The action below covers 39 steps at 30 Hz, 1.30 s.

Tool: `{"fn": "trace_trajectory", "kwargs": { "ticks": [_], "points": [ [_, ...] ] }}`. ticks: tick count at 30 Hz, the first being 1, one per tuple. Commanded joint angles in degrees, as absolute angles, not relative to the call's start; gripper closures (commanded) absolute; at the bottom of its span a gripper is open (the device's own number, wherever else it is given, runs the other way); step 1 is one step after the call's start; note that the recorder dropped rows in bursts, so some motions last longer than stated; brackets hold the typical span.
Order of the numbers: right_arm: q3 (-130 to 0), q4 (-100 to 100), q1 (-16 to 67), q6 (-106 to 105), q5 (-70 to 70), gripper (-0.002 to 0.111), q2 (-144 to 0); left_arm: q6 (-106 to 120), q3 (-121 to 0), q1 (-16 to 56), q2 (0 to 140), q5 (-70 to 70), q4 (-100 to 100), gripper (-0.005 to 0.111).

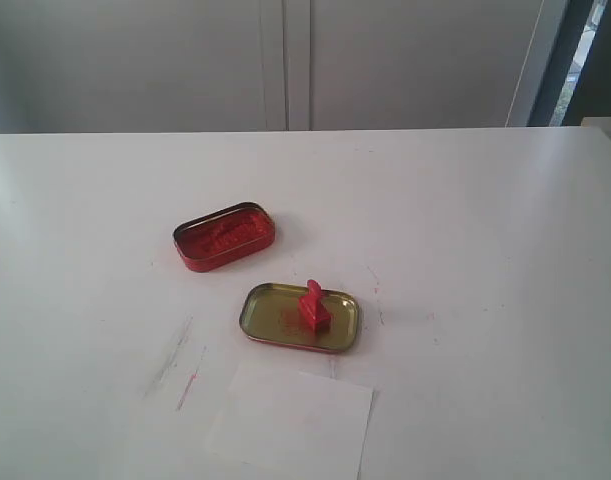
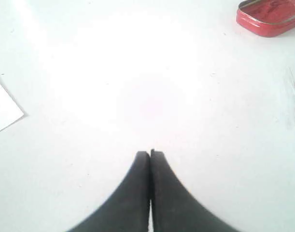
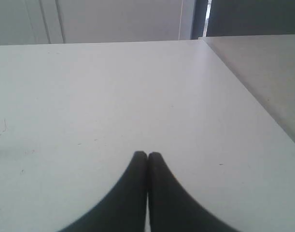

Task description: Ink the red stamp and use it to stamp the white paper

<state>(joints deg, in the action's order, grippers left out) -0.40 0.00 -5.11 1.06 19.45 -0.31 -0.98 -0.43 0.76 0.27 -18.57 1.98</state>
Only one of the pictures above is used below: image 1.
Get red ink pad tin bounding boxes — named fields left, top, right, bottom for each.
left=172, top=202, right=276, bottom=273

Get red stamp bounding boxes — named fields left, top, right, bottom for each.
left=298, top=279, right=331, bottom=334

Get gold tin lid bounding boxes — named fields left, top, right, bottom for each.
left=239, top=283, right=361, bottom=354

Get white paper sheet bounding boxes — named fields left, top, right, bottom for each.
left=205, top=363, right=374, bottom=479

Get white cabinet doors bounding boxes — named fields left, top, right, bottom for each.
left=0, top=1, right=566, bottom=133

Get dark window frame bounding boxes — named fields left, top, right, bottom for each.
left=527, top=1, right=611, bottom=127

